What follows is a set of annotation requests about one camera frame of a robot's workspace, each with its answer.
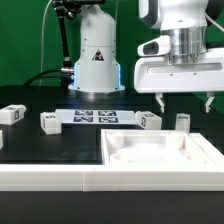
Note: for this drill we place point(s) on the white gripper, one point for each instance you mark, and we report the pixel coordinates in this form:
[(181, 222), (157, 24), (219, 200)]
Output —
[(156, 75)]

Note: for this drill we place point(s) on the white square tabletop part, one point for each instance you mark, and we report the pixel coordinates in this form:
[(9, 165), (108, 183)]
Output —
[(151, 147)]

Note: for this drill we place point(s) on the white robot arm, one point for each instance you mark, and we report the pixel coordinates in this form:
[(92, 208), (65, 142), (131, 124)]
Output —
[(177, 61)]

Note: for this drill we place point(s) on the white sheet with AprilTags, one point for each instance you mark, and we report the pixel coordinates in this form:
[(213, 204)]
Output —
[(109, 117)]

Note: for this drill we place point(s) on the white U-shaped obstacle fence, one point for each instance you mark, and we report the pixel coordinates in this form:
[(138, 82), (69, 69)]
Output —
[(105, 177)]

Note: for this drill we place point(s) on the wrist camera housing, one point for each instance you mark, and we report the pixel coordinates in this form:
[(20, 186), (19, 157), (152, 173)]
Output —
[(156, 47)]

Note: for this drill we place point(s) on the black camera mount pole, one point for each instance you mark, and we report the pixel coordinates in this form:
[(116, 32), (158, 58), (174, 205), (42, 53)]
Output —
[(69, 9)]

